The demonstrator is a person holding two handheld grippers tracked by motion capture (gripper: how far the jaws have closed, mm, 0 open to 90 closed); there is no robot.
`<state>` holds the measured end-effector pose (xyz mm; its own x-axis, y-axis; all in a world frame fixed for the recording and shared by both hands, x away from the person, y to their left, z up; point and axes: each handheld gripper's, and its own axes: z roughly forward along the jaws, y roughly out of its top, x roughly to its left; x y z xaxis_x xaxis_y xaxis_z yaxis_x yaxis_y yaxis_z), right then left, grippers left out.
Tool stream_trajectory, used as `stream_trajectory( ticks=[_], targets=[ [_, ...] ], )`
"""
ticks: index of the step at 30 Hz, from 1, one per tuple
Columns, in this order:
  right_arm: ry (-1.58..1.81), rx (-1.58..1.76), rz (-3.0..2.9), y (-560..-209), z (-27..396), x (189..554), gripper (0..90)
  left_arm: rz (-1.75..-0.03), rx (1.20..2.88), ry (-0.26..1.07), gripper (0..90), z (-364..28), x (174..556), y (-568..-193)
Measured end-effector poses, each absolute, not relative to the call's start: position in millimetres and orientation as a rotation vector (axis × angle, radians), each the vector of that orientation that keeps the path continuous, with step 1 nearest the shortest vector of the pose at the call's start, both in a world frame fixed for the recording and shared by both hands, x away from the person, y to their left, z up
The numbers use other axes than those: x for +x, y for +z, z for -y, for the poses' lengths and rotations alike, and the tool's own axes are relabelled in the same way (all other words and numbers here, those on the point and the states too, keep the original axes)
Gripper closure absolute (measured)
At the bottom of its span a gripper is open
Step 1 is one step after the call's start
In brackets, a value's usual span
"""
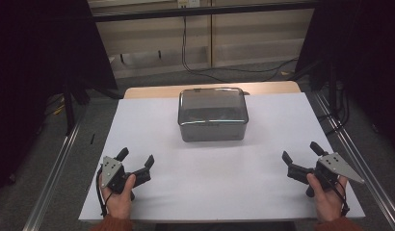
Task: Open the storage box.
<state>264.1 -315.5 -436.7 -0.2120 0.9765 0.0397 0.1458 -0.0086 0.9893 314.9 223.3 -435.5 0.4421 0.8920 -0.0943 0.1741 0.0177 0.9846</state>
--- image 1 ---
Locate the left hand-held gripper cable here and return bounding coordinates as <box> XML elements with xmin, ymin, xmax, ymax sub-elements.
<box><xmin>94</xmin><ymin>166</ymin><xmax>114</xmax><ymax>218</ymax></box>

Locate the right hand-held gripper cable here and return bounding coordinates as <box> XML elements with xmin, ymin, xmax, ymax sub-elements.
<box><xmin>325</xmin><ymin>175</ymin><xmax>351</xmax><ymax>217</ymax></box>

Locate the person's left hand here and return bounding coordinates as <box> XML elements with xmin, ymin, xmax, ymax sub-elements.
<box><xmin>98</xmin><ymin>172</ymin><xmax>138</xmax><ymax>220</ymax></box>

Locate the grey box with clear lid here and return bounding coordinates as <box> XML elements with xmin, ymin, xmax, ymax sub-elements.
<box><xmin>176</xmin><ymin>87</ymin><xmax>250</xmax><ymax>143</ymax></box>

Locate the person's right hand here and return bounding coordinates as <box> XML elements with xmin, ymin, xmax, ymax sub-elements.
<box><xmin>305</xmin><ymin>172</ymin><xmax>350</xmax><ymax>223</ymax></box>

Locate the metal floor rail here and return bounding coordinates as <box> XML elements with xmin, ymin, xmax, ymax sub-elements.
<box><xmin>311</xmin><ymin>90</ymin><xmax>395</xmax><ymax>231</ymax></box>
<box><xmin>22</xmin><ymin>120</ymin><xmax>83</xmax><ymax>231</ymax></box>

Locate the hand-held gripper cable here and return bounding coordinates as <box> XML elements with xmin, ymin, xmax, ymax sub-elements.
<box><xmin>325</xmin><ymin>175</ymin><xmax>351</xmax><ymax>217</ymax></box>
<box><xmin>94</xmin><ymin>166</ymin><xmax>114</xmax><ymax>218</ymax></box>

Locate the black power cable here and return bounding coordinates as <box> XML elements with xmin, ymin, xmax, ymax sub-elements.
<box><xmin>180</xmin><ymin>8</ymin><xmax>226</xmax><ymax>84</ymax></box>

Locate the black curtain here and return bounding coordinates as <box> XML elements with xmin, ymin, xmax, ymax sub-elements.
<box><xmin>0</xmin><ymin>0</ymin><xmax>120</xmax><ymax>196</ymax></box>
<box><xmin>294</xmin><ymin>0</ymin><xmax>395</xmax><ymax>155</ymax></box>

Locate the white table mat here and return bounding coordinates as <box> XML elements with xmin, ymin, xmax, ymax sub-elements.
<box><xmin>78</xmin><ymin>91</ymin><xmax>366</xmax><ymax>223</ymax></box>

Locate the black metal stand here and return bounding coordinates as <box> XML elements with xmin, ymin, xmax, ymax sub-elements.
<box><xmin>62</xmin><ymin>75</ymin><xmax>92</xmax><ymax>137</ymax></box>

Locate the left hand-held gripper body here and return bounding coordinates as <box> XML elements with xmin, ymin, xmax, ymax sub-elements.
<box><xmin>99</xmin><ymin>155</ymin><xmax>137</xmax><ymax>195</ymax></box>

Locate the white wall power outlet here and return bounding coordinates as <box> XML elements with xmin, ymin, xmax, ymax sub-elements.
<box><xmin>177</xmin><ymin>0</ymin><xmax>201</xmax><ymax>10</ymax></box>

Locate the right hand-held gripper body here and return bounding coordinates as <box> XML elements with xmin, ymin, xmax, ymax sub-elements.
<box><xmin>305</xmin><ymin>151</ymin><xmax>366</xmax><ymax>198</ymax></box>

